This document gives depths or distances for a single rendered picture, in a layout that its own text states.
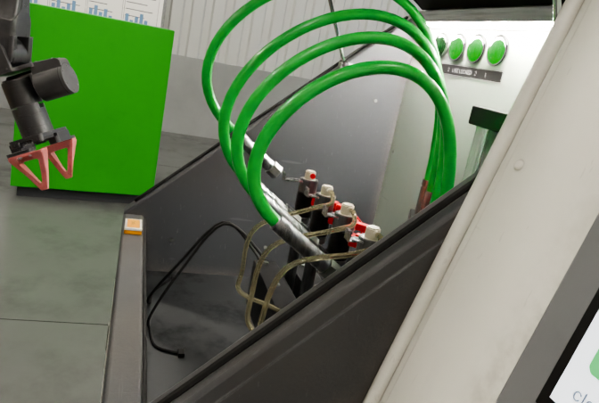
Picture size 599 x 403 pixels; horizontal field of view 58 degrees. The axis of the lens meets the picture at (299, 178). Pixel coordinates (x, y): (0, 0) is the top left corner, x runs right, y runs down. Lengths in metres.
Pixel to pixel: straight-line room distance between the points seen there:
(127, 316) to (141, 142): 3.35
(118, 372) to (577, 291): 0.47
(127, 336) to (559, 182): 0.51
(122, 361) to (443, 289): 0.37
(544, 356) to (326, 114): 0.82
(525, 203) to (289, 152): 0.75
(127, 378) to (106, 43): 3.43
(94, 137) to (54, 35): 0.72
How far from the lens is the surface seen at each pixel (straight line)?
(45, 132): 1.08
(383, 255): 0.50
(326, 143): 1.14
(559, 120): 0.45
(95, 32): 3.95
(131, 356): 0.68
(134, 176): 4.12
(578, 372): 0.37
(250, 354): 0.50
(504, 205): 0.46
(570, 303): 0.39
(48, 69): 1.09
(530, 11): 0.86
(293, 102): 0.53
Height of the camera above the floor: 1.32
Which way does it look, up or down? 13 degrees down
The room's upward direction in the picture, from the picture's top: 11 degrees clockwise
